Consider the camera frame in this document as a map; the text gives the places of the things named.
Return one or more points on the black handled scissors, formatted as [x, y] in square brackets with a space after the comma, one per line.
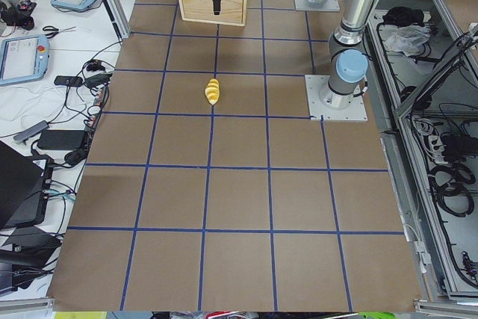
[50, 31]

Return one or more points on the crumpled white cloth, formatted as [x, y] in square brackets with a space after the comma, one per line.
[409, 40]

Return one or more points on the black laptop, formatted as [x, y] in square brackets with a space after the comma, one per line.
[24, 182]

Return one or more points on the black external drive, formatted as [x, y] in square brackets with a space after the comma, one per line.
[61, 139]

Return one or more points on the near blue teach pendant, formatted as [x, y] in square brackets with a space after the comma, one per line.
[24, 59]

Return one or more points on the yellow toy croissant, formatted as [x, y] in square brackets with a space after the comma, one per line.
[212, 91]

